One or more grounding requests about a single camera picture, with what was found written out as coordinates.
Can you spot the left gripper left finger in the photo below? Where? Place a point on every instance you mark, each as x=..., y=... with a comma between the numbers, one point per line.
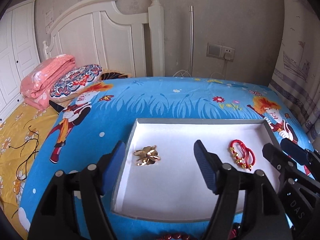
x=55, y=216

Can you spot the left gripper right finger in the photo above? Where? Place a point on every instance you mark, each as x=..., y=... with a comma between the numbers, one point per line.
x=263, y=215

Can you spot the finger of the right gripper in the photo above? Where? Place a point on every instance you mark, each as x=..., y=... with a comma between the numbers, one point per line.
x=305, y=157
x=286, y=166

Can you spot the silver gold ring bangles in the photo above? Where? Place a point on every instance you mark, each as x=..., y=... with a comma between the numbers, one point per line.
x=147, y=156

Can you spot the blue cartoon tablecloth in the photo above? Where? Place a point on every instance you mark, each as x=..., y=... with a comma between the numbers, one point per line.
x=110, y=115

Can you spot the ship print curtain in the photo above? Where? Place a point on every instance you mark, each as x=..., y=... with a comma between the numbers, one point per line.
x=296, y=75

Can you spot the yellow floral bedsheet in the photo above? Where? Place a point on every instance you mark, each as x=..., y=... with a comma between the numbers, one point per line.
x=22, y=135

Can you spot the grey shallow tray box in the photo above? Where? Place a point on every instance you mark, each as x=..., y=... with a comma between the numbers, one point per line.
x=173, y=189

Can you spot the patterned pillow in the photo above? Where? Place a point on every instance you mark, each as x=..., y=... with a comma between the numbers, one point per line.
x=74, y=81

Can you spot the pink folded quilt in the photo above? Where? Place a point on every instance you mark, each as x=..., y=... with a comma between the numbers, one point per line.
x=35, y=87

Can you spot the black fan on bed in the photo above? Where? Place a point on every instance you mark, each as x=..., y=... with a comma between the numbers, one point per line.
x=114, y=75

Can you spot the white wardrobe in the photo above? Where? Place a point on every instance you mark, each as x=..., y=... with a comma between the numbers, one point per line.
x=19, y=53

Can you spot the white bed headboard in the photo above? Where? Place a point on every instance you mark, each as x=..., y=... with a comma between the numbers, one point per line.
x=96, y=32

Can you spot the silver metal pole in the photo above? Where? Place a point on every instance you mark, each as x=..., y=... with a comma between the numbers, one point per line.
x=191, y=39

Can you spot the wall switch socket panel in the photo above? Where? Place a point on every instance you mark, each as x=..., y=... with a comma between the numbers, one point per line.
x=220, y=52

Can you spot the wall paper notice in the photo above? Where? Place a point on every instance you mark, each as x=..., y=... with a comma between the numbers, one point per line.
x=49, y=19

